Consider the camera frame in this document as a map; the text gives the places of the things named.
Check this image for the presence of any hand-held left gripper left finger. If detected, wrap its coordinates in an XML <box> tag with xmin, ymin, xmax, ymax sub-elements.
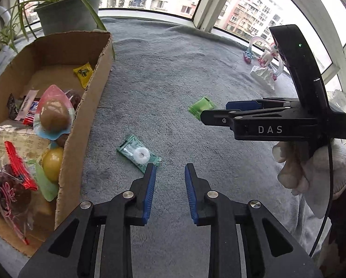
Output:
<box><xmin>18</xmin><ymin>164</ymin><xmax>157</xmax><ymax>278</ymax></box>

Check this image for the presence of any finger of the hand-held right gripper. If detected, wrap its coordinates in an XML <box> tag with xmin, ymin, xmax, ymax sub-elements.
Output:
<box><xmin>200</xmin><ymin>106</ymin><xmax>315</xmax><ymax>128</ymax></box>
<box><xmin>226</xmin><ymin>98</ymin><xmax>302</xmax><ymax>111</ymax></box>

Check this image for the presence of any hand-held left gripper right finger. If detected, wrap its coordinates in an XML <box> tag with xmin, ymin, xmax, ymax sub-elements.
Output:
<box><xmin>185</xmin><ymin>164</ymin><xmax>324</xmax><ymax>278</ymax></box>

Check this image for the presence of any bright green snack packet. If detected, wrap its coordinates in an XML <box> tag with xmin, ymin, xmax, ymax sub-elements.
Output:
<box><xmin>188</xmin><ymin>96</ymin><xmax>217</xmax><ymax>120</ymax></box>

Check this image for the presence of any mint green ring candy packet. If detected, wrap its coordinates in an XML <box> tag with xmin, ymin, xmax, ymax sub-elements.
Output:
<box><xmin>116</xmin><ymin>135</ymin><xmax>162</xmax><ymax>167</ymax></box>

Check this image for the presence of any cardboard box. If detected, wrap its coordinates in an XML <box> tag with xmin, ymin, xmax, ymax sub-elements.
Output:
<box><xmin>0</xmin><ymin>30</ymin><xmax>115</xmax><ymax>258</ymax></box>

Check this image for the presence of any yellow jelly cup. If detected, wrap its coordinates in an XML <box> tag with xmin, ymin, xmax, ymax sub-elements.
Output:
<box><xmin>35</xmin><ymin>147</ymin><xmax>65</xmax><ymax>202</ymax></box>

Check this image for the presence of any dark red candy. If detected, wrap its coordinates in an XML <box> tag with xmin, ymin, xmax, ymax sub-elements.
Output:
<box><xmin>65</xmin><ymin>88</ymin><xmax>84</xmax><ymax>113</ymax></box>

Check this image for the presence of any brown jelly cup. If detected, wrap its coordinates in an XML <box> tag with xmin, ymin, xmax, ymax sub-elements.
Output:
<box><xmin>34</xmin><ymin>85</ymin><xmax>75</xmax><ymax>141</ymax></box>

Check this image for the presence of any clear red-sealed dried fruit bag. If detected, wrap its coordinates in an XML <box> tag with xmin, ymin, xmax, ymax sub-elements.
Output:
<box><xmin>0</xmin><ymin>140</ymin><xmax>38</xmax><ymax>245</ymax></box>

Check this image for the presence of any small yellow candy packet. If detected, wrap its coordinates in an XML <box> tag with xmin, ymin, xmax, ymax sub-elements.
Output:
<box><xmin>73</xmin><ymin>62</ymin><xmax>94</xmax><ymax>89</ymax></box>

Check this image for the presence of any small brown chocolate bar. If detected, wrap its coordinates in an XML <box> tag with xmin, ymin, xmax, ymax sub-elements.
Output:
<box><xmin>15</xmin><ymin>100</ymin><xmax>41</xmax><ymax>122</ymax></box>

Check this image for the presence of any person's right hand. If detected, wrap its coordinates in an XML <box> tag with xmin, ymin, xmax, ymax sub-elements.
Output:
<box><xmin>273</xmin><ymin>139</ymin><xmax>346</xmax><ymax>218</ymax></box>

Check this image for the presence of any clear crumpled plastic bag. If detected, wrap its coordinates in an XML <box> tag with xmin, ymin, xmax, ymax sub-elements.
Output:
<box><xmin>250</xmin><ymin>65</ymin><xmax>276</xmax><ymax>90</ymax></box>

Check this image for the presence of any pink white toy figurine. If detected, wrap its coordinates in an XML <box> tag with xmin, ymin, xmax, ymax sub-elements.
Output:
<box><xmin>243</xmin><ymin>35</ymin><xmax>286</xmax><ymax>82</ymax></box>

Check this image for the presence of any grey fleece blanket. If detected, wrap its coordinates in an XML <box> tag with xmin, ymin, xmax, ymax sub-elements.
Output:
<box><xmin>0</xmin><ymin>17</ymin><xmax>336</xmax><ymax>278</ymax></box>

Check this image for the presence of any potted spider plant grey pot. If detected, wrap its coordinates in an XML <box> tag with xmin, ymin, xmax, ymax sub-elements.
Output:
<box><xmin>0</xmin><ymin>0</ymin><xmax>115</xmax><ymax>61</ymax></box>

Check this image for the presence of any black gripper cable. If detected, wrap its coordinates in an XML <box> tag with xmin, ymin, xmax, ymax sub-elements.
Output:
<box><xmin>308</xmin><ymin>140</ymin><xmax>334</xmax><ymax>258</ymax></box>

